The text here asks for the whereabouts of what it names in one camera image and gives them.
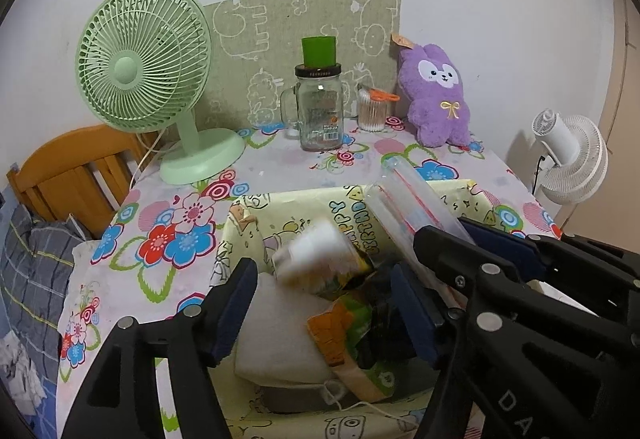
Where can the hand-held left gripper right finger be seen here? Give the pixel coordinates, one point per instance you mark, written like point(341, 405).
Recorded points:
point(415, 314)

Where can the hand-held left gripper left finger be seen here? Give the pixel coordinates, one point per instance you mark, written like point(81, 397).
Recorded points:
point(235, 314)

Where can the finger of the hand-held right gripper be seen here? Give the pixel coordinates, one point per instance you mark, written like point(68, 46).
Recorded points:
point(440, 249)
point(500, 244)

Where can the clear zip bag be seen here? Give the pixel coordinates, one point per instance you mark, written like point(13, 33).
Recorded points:
point(405, 199)

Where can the orange green snack packet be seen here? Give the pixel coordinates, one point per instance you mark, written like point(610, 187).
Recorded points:
point(345, 334)

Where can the yellow cartoon print storage box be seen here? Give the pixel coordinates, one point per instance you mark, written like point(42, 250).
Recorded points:
point(295, 216)

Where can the white clip fan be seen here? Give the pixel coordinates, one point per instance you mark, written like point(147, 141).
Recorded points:
point(575, 159)

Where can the purple plush bunny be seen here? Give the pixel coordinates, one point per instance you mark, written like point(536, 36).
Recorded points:
point(440, 109)

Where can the clear cotton swab container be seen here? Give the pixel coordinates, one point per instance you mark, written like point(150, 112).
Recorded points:
point(372, 116)

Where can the floral tablecloth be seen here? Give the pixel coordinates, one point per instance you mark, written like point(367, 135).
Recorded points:
point(310, 164)

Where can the orange scissors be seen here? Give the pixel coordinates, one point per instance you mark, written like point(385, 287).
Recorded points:
point(382, 95)

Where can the glass mug jar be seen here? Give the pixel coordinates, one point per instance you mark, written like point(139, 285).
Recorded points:
point(320, 109)

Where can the grey plaid bedding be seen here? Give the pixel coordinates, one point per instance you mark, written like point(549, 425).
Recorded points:
point(35, 264)

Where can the blue bedsheet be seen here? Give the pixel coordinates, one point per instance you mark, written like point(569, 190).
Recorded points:
point(45, 399)

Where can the white crumpled cloth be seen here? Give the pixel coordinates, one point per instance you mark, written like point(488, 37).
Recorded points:
point(20, 369)

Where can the green cup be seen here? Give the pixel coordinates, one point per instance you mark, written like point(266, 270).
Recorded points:
point(319, 50)

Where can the wooden bed headboard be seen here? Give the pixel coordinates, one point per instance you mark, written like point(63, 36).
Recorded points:
point(55, 164)

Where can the green desk fan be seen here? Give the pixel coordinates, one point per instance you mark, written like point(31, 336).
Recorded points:
point(125, 69)

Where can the green cartoon print board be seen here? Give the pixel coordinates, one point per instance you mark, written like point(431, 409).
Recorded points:
point(280, 19)

